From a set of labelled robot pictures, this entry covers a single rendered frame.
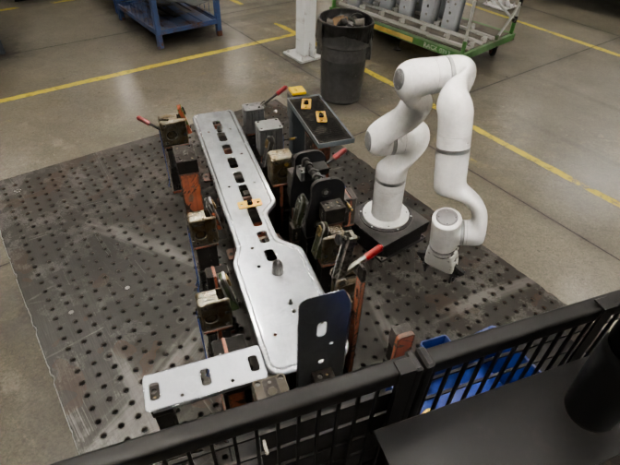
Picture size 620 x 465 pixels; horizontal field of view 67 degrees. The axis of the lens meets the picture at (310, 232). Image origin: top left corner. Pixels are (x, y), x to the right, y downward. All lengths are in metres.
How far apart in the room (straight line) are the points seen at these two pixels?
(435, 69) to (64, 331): 1.44
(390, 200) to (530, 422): 1.26
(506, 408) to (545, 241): 2.71
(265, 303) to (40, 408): 1.47
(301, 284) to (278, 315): 0.13
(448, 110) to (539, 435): 0.83
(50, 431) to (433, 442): 2.01
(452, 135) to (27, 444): 2.09
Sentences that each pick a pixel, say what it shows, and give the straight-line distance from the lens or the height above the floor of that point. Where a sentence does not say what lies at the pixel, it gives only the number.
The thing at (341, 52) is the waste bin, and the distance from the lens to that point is 4.30.
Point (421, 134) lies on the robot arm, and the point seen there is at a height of 1.19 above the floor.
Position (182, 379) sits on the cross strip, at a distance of 1.23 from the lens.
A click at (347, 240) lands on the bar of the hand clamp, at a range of 1.23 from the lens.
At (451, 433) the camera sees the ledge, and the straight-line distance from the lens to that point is 0.69.
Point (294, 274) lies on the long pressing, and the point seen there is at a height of 1.00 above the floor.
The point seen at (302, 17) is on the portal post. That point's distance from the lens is 5.37.
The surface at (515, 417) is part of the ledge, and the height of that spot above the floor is 1.43.
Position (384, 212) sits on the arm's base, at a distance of 1.90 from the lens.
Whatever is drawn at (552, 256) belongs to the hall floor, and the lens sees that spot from 3.31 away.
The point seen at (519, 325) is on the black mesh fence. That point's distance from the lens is 0.67.
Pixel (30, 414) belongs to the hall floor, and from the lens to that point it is 2.56.
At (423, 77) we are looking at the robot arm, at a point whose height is 1.50.
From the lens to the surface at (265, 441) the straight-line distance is 0.64.
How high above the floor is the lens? 2.03
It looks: 42 degrees down
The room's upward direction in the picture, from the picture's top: 2 degrees clockwise
